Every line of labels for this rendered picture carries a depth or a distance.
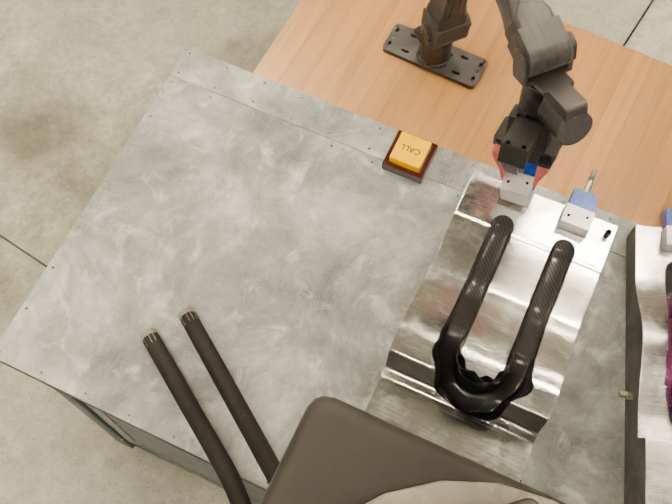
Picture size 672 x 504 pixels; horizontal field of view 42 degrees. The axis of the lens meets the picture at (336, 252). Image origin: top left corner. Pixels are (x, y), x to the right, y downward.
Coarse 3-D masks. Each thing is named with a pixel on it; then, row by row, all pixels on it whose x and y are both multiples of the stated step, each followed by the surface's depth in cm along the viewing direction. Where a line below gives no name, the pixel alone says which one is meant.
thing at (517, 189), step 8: (528, 168) 147; (536, 168) 146; (504, 176) 146; (512, 176) 146; (520, 176) 145; (528, 176) 145; (504, 184) 145; (512, 184) 145; (520, 184) 145; (528, 184) 145; (504, 192) 147; (512, 192) 145; (520, 192) 144; (528, 192) 144; (512, 200) 149; (520, 200) 147; (528, 200) 146
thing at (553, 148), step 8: (520, 112) 135; (504, 120) 142; (536, 120) 134; (504, 128) 140; (496, 136) 139; (552, 136) 139; (552, 144) 138; (560, 144) 138; (536, 152) 137; (552, 152) 137; (552, 160) 137
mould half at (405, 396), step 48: (480, 192) 151; (480, 240) 148; (528, 240) 148; (576, 240) 148; (432, 288) 144; (528, 288) 145; (576, 288) 145; (432, 336) 137; (480, 336) 138; (384, 384) 141; (432, 384) 140; (432, 432) 138; (480, 432) 138; (528, 432) 138
